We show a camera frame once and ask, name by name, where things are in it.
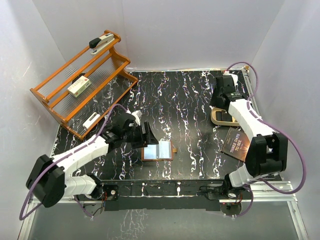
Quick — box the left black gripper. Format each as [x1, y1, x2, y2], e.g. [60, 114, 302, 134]
[122, 121, 158, 149]

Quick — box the brown leather card holder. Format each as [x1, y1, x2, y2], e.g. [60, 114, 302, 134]
[141, 141, 178, 161]

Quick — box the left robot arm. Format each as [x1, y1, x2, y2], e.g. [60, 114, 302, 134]
[26, 111, 158, 208]

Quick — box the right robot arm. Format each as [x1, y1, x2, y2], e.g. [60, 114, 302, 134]
[210, 74, 288, 199]

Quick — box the black card in tray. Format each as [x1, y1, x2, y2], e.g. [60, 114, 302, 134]
[215, 111, 233, 122]

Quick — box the beige oval tray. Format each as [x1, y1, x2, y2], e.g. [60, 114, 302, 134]
[210, 107, 240, 127]

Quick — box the dark red picture book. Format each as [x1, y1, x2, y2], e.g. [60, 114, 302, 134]
[221, 127, 250, 163]

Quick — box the small white box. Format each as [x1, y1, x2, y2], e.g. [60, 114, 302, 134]
[82, 112, 101, 130]

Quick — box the orange wooden shelf rack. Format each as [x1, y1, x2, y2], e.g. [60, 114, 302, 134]
[30, 30, 138, 140]

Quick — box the white staples box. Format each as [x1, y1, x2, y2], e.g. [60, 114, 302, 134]
[67, 76, 91, 98]

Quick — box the black and beige stapler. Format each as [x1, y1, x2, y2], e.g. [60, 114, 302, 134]
[89, 33, 115, 55]

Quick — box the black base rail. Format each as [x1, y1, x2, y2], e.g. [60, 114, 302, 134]
[74, 178, 253, 212]

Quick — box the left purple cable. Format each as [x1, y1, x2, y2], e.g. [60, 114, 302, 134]
[19, 103, 131, 221]

